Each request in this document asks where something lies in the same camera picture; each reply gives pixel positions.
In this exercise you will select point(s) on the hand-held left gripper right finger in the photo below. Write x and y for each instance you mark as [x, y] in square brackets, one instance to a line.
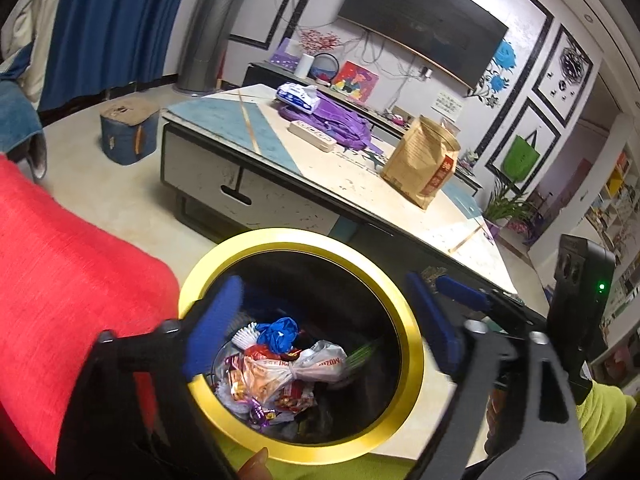
[440, 330]

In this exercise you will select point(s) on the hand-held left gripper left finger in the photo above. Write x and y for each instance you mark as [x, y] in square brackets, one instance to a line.
[210, 330]

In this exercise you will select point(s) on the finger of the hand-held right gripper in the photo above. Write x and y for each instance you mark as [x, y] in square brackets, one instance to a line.
[465, 291]

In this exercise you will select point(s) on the white foam fruit net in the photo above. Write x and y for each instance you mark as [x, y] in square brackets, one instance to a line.
[245, 336]

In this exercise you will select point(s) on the clear snack wrapper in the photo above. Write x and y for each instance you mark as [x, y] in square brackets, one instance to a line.
[230, 380]

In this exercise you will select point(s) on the blue plastic bag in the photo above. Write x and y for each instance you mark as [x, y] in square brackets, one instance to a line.
[277, 334]

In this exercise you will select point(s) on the orange snack packet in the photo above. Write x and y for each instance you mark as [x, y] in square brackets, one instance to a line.
[262, 377]

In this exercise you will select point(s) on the green plastic strands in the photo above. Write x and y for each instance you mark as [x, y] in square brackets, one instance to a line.
[361, 356]

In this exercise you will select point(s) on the purple candy wrapper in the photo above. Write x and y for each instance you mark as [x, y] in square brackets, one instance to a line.
[260, 416]

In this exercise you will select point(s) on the red snack packet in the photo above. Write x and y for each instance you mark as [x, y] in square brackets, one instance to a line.
[295, 399]

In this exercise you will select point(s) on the white plastic bag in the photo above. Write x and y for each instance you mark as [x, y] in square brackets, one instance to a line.
[317, 360]

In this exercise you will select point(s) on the yellow rimmed trash bin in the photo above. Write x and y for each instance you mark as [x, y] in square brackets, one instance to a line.
[325, 280]

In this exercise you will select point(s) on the person's left hand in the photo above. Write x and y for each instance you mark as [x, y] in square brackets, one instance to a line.
[254, 466]

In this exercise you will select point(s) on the cluttered bookshelf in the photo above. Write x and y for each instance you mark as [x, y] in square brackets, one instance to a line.
[622, 220]

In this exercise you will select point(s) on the green potted plant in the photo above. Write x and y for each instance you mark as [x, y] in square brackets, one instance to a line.
[507, 205]

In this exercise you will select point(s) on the brown paper bag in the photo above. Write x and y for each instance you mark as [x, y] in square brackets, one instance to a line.
[420, 162]

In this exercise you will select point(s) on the green hanging tote bag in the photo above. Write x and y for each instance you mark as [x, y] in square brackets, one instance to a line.
[521, 156]

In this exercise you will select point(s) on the red floral blanket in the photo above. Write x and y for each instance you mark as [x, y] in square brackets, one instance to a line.
[75, 270]

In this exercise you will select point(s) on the green fleece clothing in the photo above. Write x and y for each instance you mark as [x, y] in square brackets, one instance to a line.
[320, 470]

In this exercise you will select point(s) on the purple fabric bag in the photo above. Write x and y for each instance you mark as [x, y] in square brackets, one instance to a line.
[340, 122]

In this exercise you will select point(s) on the blue storage stool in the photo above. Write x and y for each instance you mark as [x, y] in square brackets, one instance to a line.
[127, 132]

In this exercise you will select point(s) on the blue and white coffee table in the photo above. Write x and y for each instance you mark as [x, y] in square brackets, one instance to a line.
[210, 112]

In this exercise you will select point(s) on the white power strip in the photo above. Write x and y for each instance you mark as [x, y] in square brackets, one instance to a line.
[312, 135]

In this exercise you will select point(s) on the colourful painting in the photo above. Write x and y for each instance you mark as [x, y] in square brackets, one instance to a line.
[355, 79]

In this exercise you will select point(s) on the white and blue tissue pack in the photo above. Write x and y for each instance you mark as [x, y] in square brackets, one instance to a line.
[297, 97]

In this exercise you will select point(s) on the dark television stand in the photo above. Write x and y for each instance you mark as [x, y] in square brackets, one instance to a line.
[257, 72]

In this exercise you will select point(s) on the round framed ornament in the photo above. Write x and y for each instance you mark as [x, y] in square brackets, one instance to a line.
[326, 67]

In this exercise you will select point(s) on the white vase with red flowers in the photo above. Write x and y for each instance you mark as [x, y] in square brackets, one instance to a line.
[303, 65]

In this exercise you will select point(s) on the silver tower air conditioner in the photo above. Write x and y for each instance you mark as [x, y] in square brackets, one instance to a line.
[212, 25]

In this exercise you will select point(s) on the narrow blue curtain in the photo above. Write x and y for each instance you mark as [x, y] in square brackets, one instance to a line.
[115, 25]

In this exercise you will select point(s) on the beige curtain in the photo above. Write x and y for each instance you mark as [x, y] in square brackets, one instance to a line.
[25, 25]

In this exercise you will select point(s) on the white paper wall note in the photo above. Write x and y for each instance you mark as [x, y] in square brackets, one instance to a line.
[445, 105]

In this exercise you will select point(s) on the black wall television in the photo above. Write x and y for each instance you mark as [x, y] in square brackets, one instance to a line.
[425, 20]

